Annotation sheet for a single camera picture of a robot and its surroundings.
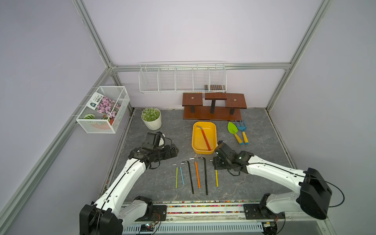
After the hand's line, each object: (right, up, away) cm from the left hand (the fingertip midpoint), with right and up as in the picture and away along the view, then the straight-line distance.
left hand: (172, 153), depth 79 cm
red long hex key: (+20, +6, +23) cm, 31 cm away
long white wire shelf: (+4, +48, +19) cm, 52 cm away
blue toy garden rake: (+49, +13, +29) cm, 58 cm away
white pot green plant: (-17, +20, +20) cm, 33 cm away
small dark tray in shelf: (+26, +41, +20) cm, 52 cm away
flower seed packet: (-35, +26, -5) cm, 44 cm away
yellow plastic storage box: (+15, +4, +23) cm, 28 cm away
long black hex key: (+18, -6, +14) cm, 24 cm away
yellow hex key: (+25, -17, +5) cm, 31 cm away
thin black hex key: (+10, -14, +8) cm, 19 cm away
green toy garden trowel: (+42, +11, +29) cm, 52 cm away
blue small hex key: (+4, -13, +8) cm, 16 cm away
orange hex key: (+14, -13, +7) cm, 21 cm away
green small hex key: (+2, -15, +7) cm, 17 cm away
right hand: (+24, -6, +4) cm, 25 cm away
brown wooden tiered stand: (+12, +27, +37) cm, 47 cm away
